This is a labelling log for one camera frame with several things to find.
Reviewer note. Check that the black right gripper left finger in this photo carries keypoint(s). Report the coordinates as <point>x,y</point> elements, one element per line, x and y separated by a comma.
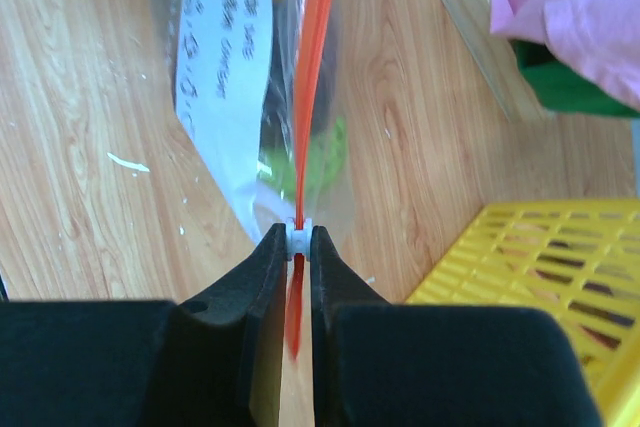
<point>213,360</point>

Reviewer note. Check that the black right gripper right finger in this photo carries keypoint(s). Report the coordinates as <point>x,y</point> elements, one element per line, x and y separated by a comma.
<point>376,363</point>

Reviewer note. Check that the green custard apple toy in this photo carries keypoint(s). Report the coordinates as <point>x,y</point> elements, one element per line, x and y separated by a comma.
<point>325,160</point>

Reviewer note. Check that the clear zip top bag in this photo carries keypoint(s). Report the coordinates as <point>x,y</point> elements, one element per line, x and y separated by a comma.
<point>250,72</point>

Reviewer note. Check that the yellow plastic basket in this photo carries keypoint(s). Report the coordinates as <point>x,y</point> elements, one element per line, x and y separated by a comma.
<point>578,260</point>

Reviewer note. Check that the green t-shirt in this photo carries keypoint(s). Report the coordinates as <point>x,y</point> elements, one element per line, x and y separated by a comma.
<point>559,89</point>

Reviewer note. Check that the pink t-shirt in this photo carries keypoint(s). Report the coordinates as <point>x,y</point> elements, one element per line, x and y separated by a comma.
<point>597,39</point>

